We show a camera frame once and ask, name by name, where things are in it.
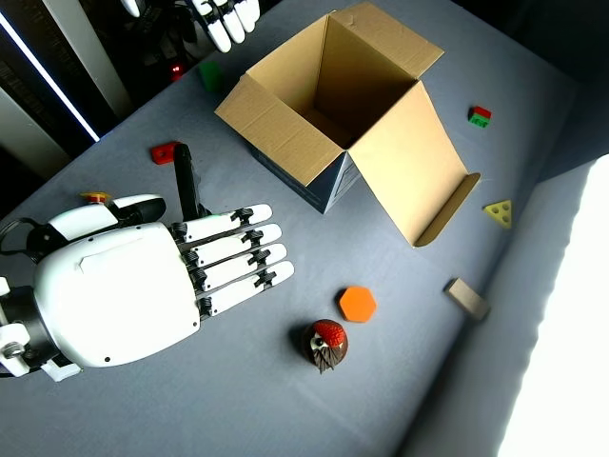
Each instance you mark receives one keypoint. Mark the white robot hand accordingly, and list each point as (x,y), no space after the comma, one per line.
(119,285)
(223,24)

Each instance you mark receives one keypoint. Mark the black rectangular bar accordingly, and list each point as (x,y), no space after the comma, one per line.
(184,176)

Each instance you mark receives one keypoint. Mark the open cardboard box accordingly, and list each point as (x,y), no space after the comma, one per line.
(404,157)

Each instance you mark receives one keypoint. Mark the black power strip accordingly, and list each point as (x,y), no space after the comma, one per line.
(177,71)

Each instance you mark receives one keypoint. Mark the yellow and red toy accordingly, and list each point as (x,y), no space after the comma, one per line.
(96,196)

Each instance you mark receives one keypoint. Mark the red block with hole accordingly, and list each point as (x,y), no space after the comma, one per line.
(164,152)

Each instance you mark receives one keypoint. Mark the grey table cloth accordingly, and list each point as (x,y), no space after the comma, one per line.
(238,404)

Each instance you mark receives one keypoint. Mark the white light strip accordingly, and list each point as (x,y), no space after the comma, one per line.
(47,76)

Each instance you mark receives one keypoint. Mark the chocolate strawberry cake toy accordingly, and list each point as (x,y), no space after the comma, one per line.
(326,345)

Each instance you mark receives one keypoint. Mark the orange hexagon block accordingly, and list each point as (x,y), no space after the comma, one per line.
(358,304)

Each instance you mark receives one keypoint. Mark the red and green block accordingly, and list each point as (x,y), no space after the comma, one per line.
(479,116)

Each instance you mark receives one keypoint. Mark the yellow cheese wedge toy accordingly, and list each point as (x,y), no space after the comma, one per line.
(500,213)

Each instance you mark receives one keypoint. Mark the beige wooden block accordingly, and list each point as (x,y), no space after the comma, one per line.
(468,299)

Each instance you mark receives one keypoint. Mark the white post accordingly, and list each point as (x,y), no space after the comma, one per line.
(90,52)

